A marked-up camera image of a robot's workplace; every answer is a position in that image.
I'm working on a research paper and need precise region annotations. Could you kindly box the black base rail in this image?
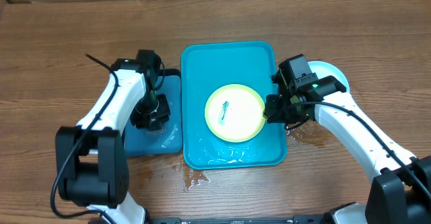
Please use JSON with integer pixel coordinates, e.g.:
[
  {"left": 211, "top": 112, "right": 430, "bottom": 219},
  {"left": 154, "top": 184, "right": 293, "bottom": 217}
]
[{"left": 143, "top": 213, "right": 335, "bottom": 224}]

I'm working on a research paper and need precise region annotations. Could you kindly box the yellow-green plate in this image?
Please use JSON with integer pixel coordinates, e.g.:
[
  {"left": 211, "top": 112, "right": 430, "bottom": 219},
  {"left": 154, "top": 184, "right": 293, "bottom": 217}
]
[{"left": 205, "top": 84, "right": 265, "bottom": 143}]

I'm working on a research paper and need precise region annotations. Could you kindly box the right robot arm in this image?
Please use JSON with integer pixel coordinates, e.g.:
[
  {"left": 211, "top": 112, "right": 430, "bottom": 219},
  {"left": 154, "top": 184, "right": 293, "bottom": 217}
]
[{"left": 263, "top": 54, "right": 430, "bottom": 224}]

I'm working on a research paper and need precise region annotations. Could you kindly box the large teal serving tray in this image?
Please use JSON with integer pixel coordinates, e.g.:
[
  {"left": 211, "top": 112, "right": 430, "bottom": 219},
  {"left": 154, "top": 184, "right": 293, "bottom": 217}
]
[{"left": 181, "top": 41, "right": 287, "bottom": 170}]

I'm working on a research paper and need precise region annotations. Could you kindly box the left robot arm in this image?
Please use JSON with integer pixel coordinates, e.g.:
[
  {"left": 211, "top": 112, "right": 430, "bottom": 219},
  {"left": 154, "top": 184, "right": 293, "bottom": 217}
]
[{"left": 50, "top": 49, "right": 170, "bottom": 223}]

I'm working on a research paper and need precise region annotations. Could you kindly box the light blue plate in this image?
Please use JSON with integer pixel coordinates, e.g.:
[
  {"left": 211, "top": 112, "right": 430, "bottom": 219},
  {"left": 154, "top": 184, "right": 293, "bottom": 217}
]
[{"left": 308, "top": 61, "right": 350, "bottom": 93}]

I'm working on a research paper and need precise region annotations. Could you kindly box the small dark blue tray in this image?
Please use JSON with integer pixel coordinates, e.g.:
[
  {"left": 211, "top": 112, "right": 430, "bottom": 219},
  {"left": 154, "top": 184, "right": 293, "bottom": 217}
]
[{"left": 123, "top": 69, "right": 183, "bottom": 156}]

